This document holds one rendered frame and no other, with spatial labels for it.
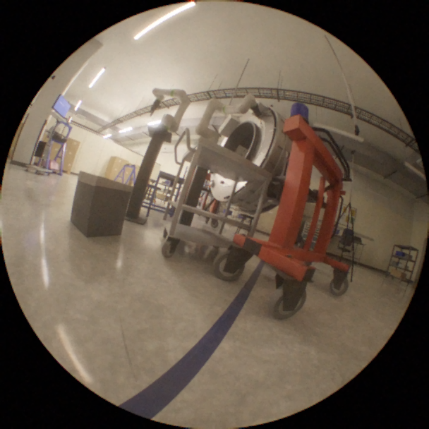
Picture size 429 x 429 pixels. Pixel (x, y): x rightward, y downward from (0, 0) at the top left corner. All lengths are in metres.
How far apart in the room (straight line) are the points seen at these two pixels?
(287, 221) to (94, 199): 0.96
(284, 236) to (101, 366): 0.79
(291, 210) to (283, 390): 0.70
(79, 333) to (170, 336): 0.22
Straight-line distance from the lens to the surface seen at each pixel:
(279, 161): 1.44
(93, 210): 0.85
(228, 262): 0.74
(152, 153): 1.54
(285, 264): 0.54
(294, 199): 0.77
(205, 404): 0.35
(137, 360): 0.37
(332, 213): 1.30
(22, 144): 5.06
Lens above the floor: 0.33
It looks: 2 degrees down
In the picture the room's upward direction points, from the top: 17 degrees clockwise
